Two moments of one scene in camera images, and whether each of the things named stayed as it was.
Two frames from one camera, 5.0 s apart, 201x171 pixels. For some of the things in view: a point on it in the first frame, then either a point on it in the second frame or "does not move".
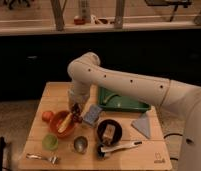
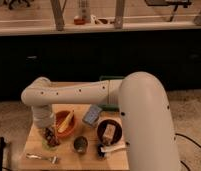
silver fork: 54,159 does not move
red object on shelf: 81,21 does not move
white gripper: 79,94 to 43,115
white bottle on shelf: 85,10 does not move
